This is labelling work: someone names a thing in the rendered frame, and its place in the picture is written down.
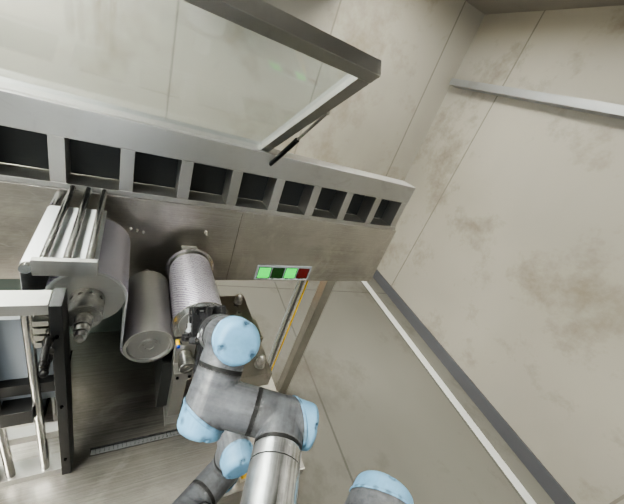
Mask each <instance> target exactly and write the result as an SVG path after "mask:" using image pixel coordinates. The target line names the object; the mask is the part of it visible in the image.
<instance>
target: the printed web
mask: <svg viewBox="0 0 624 504"><path fill-rule="evenodd" d="M130 243H131V242H130V237H129V235H128V233H127V232H126V230H125V229H124V228H123V227H122V226H120V225H119V224H117V223H115V222H113V221H111V220H108V219H106V220H105V226H104V232H103V237H102V243H101V248H100V254H99V260H98V274H101V275H104V276H107V277H109V278H112V279H113V280H115V281H116V282H118V283H119V284H120V285H121V286H122V288H123V289H124V292H125V301H124V304H123V306H122V322H121V337H120V351H121V353H122V354H123V352H122V346H123V336H124V327H125V319H126V310H127V302H128V286H129V265H130ZM63 277H66V276H49V278H48V281H47V284H46V287H45V289H44V290H48V289H49V288H50V286H51V285H52V284H53V283H55V282H56V281H57V280H59V279H61V278H63ZM169 296H170V305H171V315H172V321H173V319H174V317H175V316H176V315H177V314H178V313H179V312H180V311H181V310H183V309H184V308H186V307H188V306H190V305H192V304H196V303H200V302H214V303H217V304H220V305H222V304H221V301H220V297H219V294H218V290H217V286H216V283H215V279H214V276H213V272H212V269H211V265H210V263H209V261H208V260H207V258H205V257H204V256H202V255H199V254H185V255H182V256H180V257H178V258H177V259H175V260H174V261H173V263H172V264H171V266H170V272H169ZM51 400H52V410H53V421H56V420H57V409H56V397H53V398H51Z"/></svg>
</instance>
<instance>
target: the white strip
mask: <svg viewBox="0 0 624 504"><path fill-rule="evenodd" d="M64 196H65V193H64V192H63V191H60V190H58V191H56V192H55V194H54V196H53V198H52V200H51V202H50V204H49V206H48V207H47V209H46V211H45V213H44V215H43V217H42V219H41V221H40V223H39V225H38V227H37V229H36V231H35V233H34V235H33V237H32V239H31V241H30V243H29V245H28V247H27V249H26V251H25V253H24V255H23V257H22V259H21V261H20V263H19V267H18V271H19V273H20V281H21V288H22V290H44V289H45V287H46V284H47V281H48V278H49V276H32V274H31V265H30V259H31V257H38V255H39V253H40V251H41V249H42V246H43V244H44V242H45V239H46V237H47V235H48V232H49V230H50V228H51V226H52V223H53V221H54V219H55V216H56V214H57V212H58V210H59V207H60V205H61V203H62V201H63V198H64ZM49 399H50V398H46V399H42V400H43V409H44V417H45V415H46V411H47V407H48V403H49Z"/></svg>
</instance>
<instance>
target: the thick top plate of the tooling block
mask: <svg viewBox="0 0 624 504"><path fill-rule="evenodd" d="M219 297H220V301H221V304H222V305H225V306H226V310H227V311H228V313H229V316H240V317H242V318H244V319H246V320H248V321H250V322H251V323H253V324H254V322H253V320H252V317H251V314H250V312H249V309H248V306H247V304H246V301H245V298H244V296H243V298H242V299H243V301H242V304H241V305H236V304H234V302H233V301H234V299H235V297H236V296H219ZM260 355H264V356H265V358H266V360H265V362H266V363H265V367H264V368H263V369H257V368H255V366H254V363H255V361H256V359H257V358H258V357H259V356H260ZM271 376H272V371H271V368H270V365H269V363H268V360H267V357H266V355H265V352H264V349H263V347H262V344H261V341H260V347H259V350H258V352H257V354H256V355H255V357H254V358H253V359H252V360H251V361H250V362H248V363H246V364H245V365H244V368H243V372H242V375H241V378H240V381H242V382H245V383H249V384H252V385H256V386H262V385H268V383H269V381H270V378H271Z"/></svg>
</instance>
